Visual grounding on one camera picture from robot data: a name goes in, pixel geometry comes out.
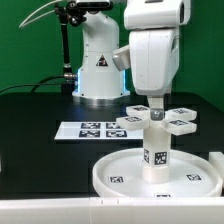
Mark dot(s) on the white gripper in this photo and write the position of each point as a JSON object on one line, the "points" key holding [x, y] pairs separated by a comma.
{"points": [[154, 46]]}

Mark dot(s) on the white cross-shaped table base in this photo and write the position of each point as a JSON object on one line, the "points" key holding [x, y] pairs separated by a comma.
{"points": [[177, 121]]}

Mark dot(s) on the white round table top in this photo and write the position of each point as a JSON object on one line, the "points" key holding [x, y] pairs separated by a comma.
{"points": [[126, 173]]}

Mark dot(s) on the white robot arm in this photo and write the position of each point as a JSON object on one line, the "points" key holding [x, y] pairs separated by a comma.
{"points": [[153, 50]]}

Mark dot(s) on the white marker tag sheet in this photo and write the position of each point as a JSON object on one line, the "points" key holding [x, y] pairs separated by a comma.
{"points": [[95, 130]]}

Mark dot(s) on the white front rail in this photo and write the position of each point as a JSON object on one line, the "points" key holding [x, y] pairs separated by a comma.
{"points": [[113, 211]]}

